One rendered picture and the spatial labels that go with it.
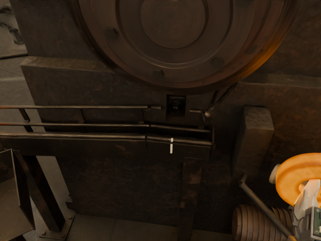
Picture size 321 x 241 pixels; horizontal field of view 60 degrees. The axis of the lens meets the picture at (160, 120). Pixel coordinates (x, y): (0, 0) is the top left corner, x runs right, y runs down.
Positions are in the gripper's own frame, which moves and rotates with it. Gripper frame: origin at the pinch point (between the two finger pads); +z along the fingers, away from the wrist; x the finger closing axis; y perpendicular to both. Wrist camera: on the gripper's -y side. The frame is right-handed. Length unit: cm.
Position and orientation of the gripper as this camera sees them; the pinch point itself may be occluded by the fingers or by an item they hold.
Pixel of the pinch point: (319, 179)
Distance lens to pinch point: 65.9
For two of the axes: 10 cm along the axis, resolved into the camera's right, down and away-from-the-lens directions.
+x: -9.5, -2.2, 2.3
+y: -0.8, -5.3, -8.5
